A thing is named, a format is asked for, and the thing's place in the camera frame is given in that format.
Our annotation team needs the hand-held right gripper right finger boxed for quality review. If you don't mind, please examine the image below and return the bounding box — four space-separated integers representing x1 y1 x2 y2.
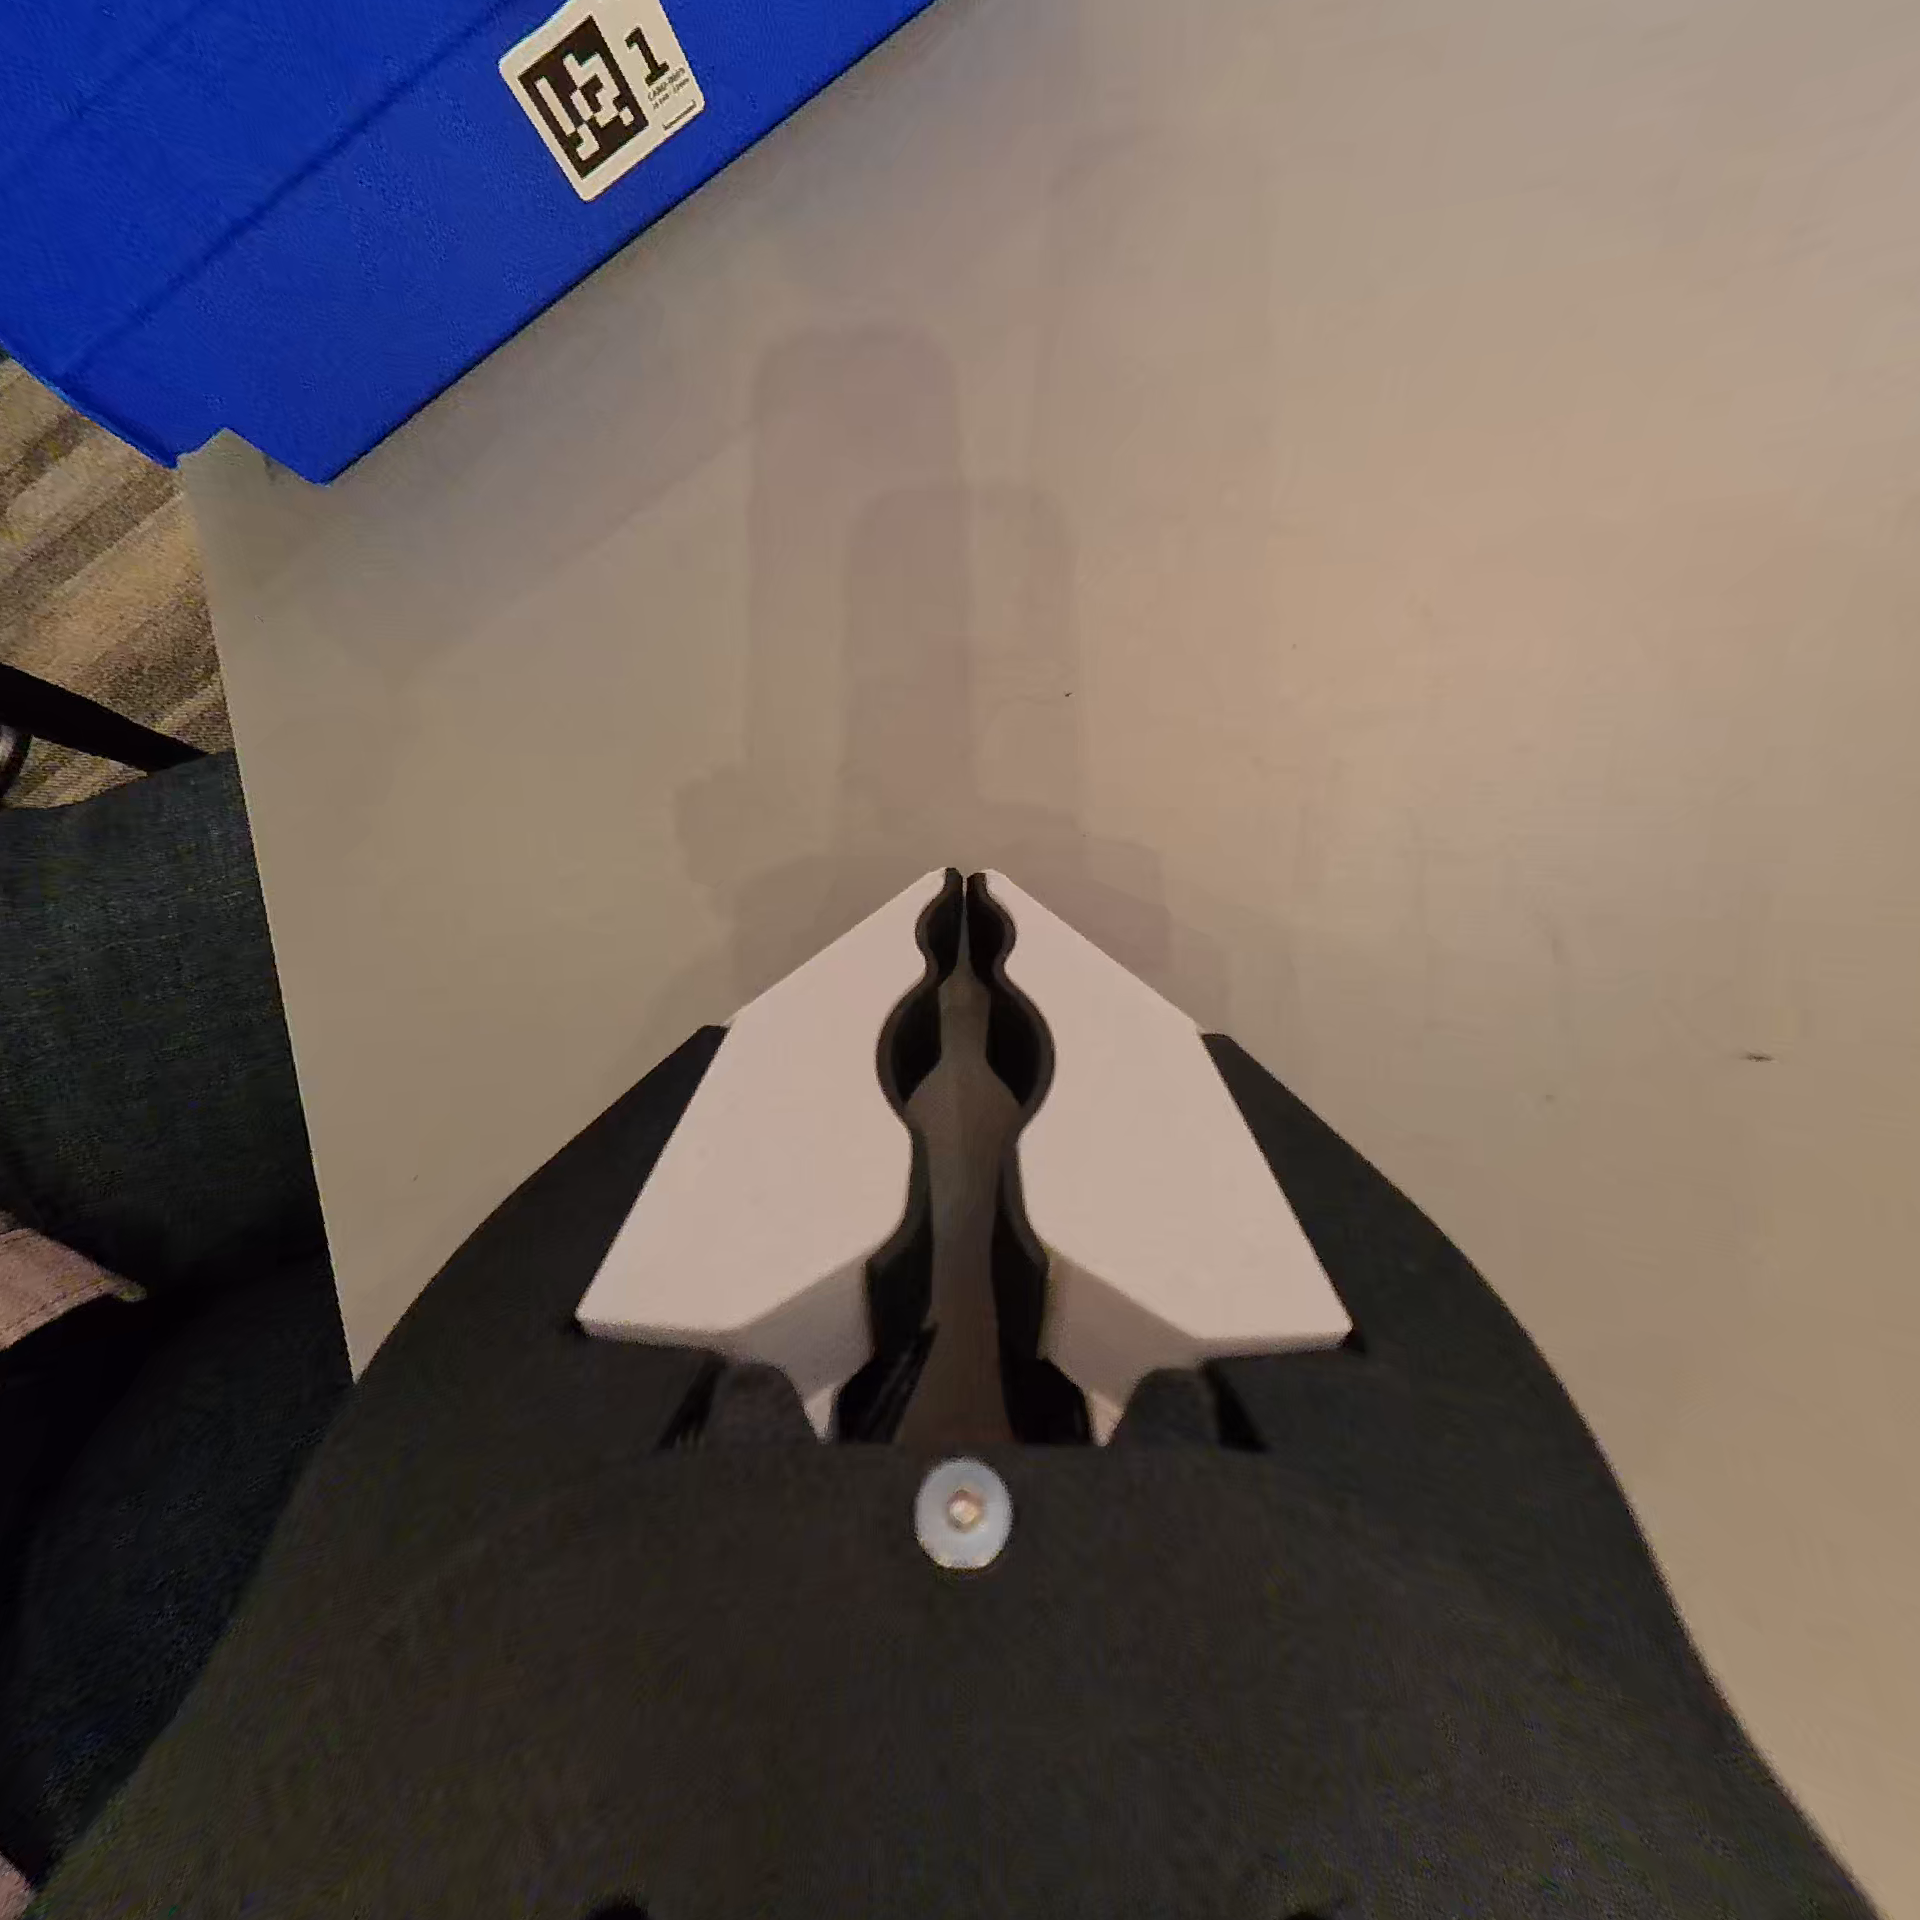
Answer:
966 867 1356 1450

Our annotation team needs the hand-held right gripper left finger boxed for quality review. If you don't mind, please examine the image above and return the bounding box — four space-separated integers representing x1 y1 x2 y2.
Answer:
577 867 965 1444

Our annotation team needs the blue plastic bin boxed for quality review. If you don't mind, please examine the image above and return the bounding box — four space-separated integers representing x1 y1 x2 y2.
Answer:
0 0 939 486

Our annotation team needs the person's left leg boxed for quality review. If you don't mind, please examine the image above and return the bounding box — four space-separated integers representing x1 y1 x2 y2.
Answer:
0 751 325 1292

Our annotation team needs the person's leg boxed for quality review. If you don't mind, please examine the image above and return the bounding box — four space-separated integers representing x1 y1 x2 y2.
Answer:
0 751 325 1292
0 1276 356 1883

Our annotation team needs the person's grey shirt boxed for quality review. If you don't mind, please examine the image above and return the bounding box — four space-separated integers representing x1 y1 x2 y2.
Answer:
0 1227 147 1354

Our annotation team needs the person's right leg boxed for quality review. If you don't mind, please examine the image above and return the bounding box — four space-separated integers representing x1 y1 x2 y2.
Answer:
0 1276 356 1883

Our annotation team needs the black office chair with armrest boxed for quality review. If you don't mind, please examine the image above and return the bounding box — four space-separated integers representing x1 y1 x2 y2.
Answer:
0 663 207 775

